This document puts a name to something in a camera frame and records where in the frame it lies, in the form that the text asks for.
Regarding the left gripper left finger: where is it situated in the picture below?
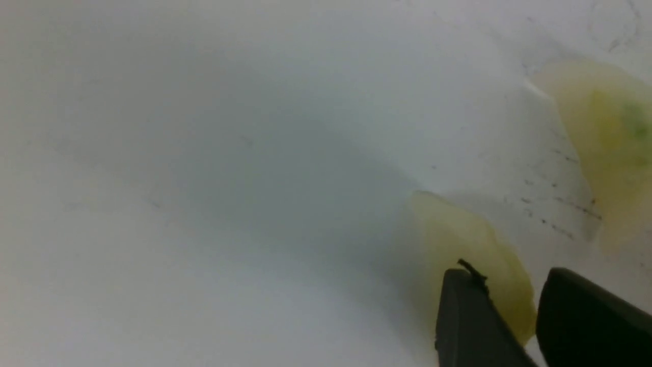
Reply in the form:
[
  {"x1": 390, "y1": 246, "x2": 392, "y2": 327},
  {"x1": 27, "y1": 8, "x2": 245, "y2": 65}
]
[{"x1": 434, "y1": 259, "x2": 536, "y2": 366}]

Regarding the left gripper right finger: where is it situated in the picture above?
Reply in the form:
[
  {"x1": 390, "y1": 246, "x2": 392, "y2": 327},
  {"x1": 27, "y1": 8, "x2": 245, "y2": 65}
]
[{"x1": 536, "y1": 268, "x2": 651, "y2": 366}]

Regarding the green dumpling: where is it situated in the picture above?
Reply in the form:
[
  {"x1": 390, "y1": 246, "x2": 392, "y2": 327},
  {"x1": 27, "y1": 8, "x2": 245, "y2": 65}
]
[
  {"x1": 531, "y1": 60, "x2": 651, "y2": 249},
  {"x1": 410, "y1": 191, "x2": 536, "y2": 346}
]

